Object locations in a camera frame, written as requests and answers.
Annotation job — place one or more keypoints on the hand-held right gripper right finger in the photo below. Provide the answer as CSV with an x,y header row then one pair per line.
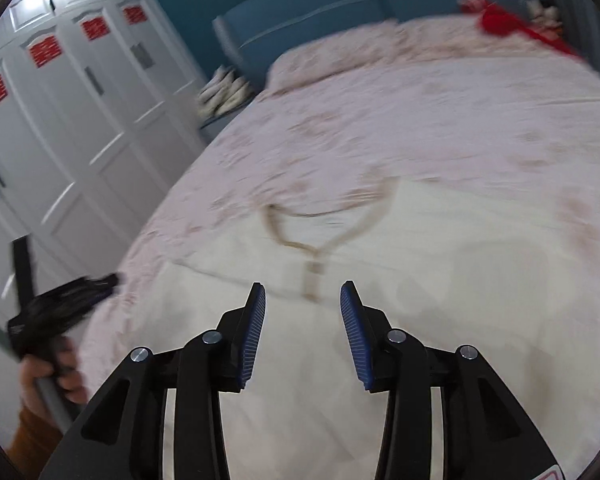
x,y
352,335

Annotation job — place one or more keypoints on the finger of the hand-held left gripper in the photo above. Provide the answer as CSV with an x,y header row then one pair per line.
x,y
100,287

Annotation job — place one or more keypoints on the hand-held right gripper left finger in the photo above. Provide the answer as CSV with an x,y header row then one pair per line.
x,y
252,340

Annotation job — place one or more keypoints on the cream garment with brown trim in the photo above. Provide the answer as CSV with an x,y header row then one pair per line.
x,y
430,270

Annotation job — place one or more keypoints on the person's left forearm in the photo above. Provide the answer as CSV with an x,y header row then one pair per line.
x,y
32,445

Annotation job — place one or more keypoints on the person's left hand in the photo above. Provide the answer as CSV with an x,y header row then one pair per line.
x,y
32,385

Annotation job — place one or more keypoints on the white panelled wardrobe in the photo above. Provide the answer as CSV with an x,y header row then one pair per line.
x,y
65,125

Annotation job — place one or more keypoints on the bed with pink floral sheet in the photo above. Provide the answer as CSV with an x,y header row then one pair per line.
x,y
430,120

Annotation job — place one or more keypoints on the pale bundle on nightstand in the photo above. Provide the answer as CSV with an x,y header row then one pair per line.
x,y
225,92

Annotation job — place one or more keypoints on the blue padded headboard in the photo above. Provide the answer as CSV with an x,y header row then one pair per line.
x,y
310,15

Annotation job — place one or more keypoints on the red cloth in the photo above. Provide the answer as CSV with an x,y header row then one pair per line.
x,y
510,25

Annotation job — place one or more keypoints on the red and white packet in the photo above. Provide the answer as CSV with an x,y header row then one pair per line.
x,y
471,2

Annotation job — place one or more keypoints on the pale plush toy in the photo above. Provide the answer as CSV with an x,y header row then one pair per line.
x,y
544,15

